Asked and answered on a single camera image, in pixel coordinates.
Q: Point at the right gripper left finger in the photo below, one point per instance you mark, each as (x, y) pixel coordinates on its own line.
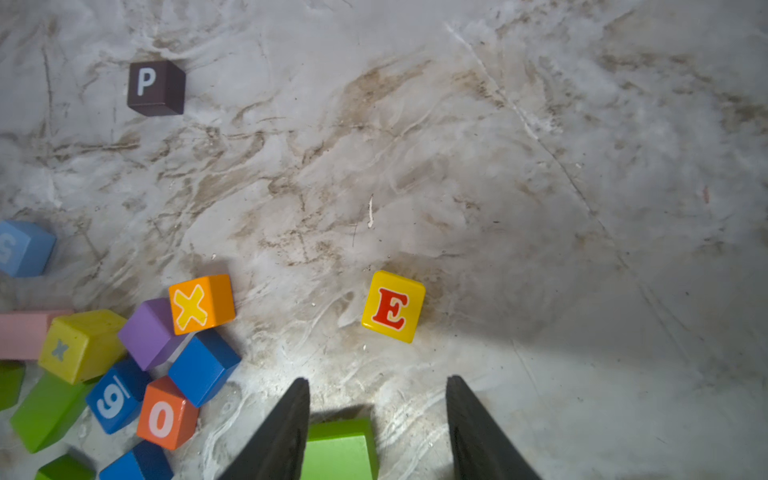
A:
(276, 450)

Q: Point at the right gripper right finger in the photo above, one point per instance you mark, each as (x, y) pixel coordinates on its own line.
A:
(480, 448)

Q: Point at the yellow E block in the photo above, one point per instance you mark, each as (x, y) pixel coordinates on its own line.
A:
(393, 306)

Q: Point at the dark P block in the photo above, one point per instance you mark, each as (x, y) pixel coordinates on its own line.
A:
(156, 88)

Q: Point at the long green block right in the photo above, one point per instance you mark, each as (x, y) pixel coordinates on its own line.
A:
(342, 449)

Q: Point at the long green block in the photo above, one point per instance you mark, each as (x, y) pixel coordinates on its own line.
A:
(49, 411)
(342, 449)

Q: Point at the orange 0 block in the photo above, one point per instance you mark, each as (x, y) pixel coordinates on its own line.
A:
(167, 417)

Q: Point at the blue block upper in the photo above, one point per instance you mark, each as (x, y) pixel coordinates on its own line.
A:
(203, 367)

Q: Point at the blue block middle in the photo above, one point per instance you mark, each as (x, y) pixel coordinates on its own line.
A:
(145, 461)

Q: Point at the orange X block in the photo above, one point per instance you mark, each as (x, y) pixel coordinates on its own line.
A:
(201, 304)

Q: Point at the blue 9 block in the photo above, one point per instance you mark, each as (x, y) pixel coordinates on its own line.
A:
(116, 399)

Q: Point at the purple block upper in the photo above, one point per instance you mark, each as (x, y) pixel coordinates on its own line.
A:
(149, 334)

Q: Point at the small green block middle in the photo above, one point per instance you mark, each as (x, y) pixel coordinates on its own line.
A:
(65, 467)

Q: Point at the yellow-green X block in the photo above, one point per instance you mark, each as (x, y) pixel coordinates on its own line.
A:
(83, 346)

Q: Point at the long green block left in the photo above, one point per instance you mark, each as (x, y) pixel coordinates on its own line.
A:
(49, 411)

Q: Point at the green N block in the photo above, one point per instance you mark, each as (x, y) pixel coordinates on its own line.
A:
(11, 380)

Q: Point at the long pink block upper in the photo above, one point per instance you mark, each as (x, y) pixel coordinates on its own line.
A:
(22, 333)

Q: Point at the light blue S block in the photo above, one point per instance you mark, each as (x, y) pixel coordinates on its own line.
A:
(25, 248)

